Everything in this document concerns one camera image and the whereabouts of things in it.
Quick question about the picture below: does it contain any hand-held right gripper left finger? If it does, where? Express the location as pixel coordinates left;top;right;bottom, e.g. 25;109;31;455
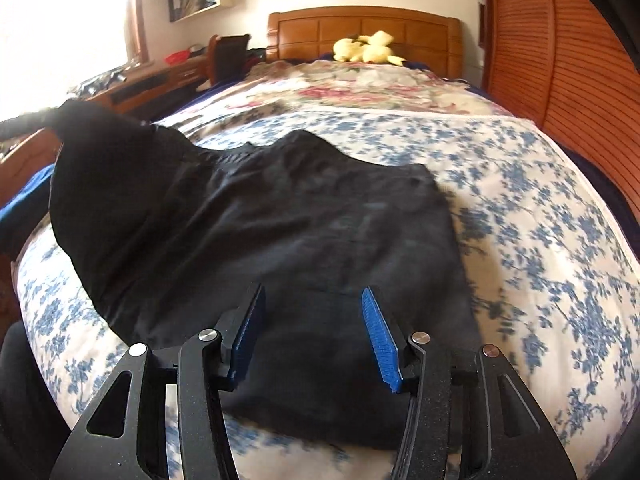
50;282;266;480

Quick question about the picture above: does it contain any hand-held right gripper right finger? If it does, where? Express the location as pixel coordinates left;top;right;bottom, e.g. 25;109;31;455
361;286;578;480

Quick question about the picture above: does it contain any black jacket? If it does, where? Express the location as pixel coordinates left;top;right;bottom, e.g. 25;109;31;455
0;99;483;453

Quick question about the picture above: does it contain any white blue floral bedspread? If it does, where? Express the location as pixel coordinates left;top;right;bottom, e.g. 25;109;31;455
10;105;640;480

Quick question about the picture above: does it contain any person's dark clothing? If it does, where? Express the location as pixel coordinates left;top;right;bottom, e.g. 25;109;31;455
0;320;76;480

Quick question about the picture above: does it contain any pink floral quilt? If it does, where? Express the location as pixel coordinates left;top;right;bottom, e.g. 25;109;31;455
225;57;501;122

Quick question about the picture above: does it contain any blue folded cloth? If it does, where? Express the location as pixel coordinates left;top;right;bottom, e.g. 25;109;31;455
0;164;57;257

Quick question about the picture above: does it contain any long wooden desk cabinet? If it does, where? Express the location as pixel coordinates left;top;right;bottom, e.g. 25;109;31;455
0;57;217;206

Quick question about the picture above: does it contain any dark wooden chair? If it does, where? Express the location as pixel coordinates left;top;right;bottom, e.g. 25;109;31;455
207;33;251;87

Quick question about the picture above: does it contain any yellow plush toy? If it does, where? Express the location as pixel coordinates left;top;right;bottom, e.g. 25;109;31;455
332;31;404;67

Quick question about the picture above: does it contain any black desk gadget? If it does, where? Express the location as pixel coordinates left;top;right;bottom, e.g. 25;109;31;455
70;66;133;96

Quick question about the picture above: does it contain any wooden bed headboard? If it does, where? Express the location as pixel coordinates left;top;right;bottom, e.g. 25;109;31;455
265;6;464;82

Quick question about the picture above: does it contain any wooden slatted wardrobe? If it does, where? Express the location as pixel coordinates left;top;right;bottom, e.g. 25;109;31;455
475;0;640;196

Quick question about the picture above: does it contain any bright window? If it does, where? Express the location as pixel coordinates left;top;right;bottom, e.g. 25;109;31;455
0;0;147;122

